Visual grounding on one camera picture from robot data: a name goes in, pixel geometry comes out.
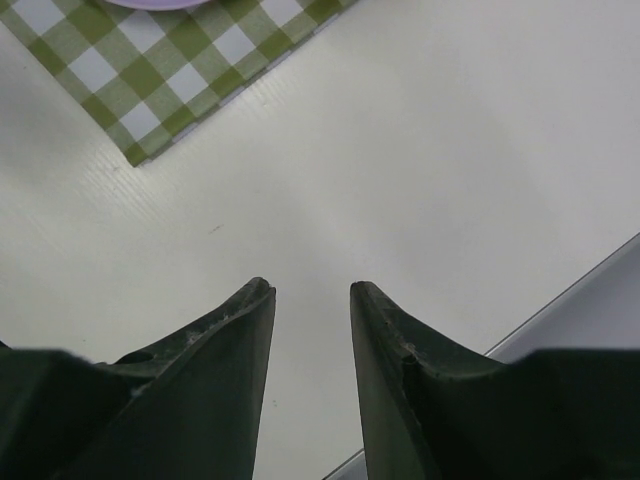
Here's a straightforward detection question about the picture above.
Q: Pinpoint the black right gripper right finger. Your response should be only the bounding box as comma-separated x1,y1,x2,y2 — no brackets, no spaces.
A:
349,280,640,480

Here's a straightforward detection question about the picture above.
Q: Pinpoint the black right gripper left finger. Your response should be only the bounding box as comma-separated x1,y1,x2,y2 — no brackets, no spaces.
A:
1,277,276,479

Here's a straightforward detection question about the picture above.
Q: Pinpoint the green white checkered cloth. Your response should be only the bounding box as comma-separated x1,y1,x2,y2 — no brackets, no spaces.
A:
1,1,348,166

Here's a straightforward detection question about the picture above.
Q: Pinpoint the purple plastic plate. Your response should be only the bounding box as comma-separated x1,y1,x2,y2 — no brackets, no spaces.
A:
106,0,207,11

